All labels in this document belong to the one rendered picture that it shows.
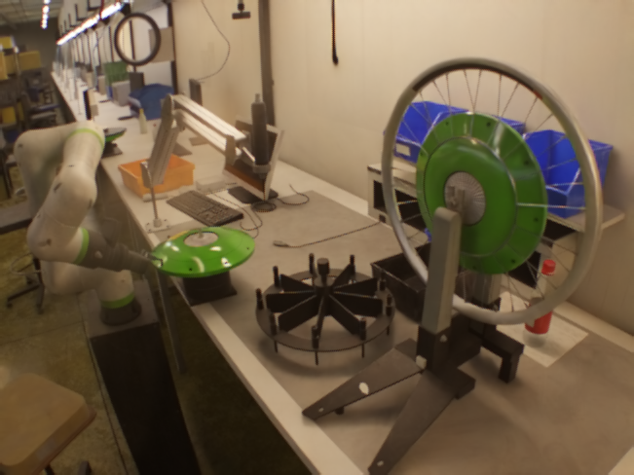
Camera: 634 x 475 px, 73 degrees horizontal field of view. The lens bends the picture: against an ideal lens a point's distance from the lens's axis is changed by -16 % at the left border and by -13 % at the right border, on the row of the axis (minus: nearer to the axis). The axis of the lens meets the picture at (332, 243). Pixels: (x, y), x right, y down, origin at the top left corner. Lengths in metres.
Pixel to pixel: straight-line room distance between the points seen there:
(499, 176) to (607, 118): 0.60
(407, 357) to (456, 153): 0.44
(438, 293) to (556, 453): 0.41
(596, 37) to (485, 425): 1.01
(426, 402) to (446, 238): 0.32
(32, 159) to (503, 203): 1.26
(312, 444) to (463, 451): 0.30
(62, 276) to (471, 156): 1.24
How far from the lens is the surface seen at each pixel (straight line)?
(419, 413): 0.99
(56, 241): 1.17
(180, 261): 1.38
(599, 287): 1.53
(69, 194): 1.12
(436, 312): 0.97
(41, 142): 1.55
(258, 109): 1.29
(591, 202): 0.81
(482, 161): 0.89
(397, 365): 1.07
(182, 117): 1.65
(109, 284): 1.63
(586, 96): 1.43
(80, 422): 1.72
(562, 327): 1.41
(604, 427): 1.14
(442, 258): 0.92
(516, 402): 1.14
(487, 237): 0.92
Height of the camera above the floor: 1.67
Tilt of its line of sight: 25 degrees down
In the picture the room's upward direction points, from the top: 2 degrees counter-clockwise
